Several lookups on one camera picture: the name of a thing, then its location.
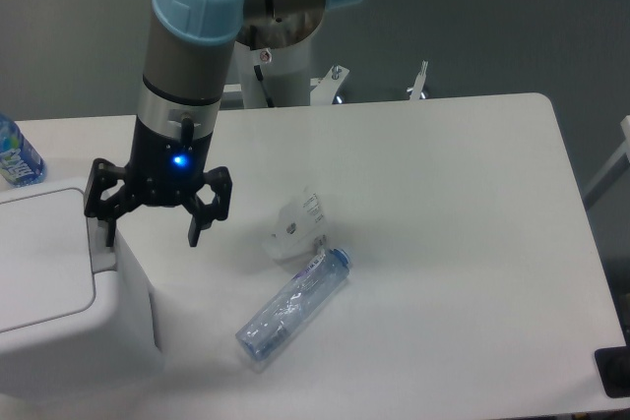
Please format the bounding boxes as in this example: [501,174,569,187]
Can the white push-lid trash can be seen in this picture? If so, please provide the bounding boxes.
[1,178,163,402]

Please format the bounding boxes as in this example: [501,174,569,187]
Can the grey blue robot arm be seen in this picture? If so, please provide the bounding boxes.
[84,0,362,247]

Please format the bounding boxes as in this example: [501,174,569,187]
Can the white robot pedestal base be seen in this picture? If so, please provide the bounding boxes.
[219,11,430,111]

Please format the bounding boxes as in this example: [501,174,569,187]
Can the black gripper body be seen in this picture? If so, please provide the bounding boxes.
[122,120,212,208]

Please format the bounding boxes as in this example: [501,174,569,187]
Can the black clamp at table corner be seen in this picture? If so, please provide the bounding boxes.
[595,346,629,398]

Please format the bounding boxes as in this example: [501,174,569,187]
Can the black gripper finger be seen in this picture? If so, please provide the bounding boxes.
[186,166,232,247]
[84,158,142,248]

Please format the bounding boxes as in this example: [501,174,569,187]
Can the white frame at right edge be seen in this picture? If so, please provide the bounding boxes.
[582,116,629,210]

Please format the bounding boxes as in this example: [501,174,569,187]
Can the blue labelled water bottle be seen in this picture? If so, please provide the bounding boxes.
[1,114,47,187]

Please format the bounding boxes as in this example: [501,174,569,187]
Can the crumpled white paper packet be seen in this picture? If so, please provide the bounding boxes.
[263,187,330,263]

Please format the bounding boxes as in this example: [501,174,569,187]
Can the black cable on pedestal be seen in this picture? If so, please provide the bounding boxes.
[250,26,277,109]

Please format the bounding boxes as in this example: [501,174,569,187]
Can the clear empty plastic bottle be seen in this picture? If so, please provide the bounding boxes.
[235,248,350,362]

